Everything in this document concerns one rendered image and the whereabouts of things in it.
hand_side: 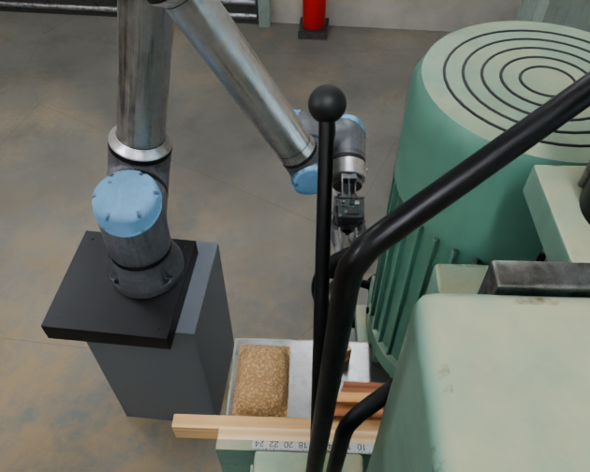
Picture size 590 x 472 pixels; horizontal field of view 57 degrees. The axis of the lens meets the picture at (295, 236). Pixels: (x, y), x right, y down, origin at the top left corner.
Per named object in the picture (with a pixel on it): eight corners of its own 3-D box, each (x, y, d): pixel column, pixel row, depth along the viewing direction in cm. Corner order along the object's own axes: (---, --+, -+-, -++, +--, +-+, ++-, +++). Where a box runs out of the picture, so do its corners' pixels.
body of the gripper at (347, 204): (332, 218, 124) (332, 171, 129) (331, 232, 132) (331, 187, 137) (365, 219, 124) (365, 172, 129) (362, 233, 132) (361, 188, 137)
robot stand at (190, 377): (126, 416, 176) (75, 323, 135) (152, 336, 196) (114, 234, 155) (217, 425, 174) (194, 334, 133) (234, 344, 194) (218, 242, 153)
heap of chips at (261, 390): (290, 346, 91) (290, 337, 89) (287, 419, 83) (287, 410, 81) (240, 345, 91) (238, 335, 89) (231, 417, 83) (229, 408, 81)
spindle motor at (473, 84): (511, 271, 64) (633, 17, 41) (553, 414, 53) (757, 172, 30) (362, 267, 65) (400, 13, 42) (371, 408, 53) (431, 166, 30)
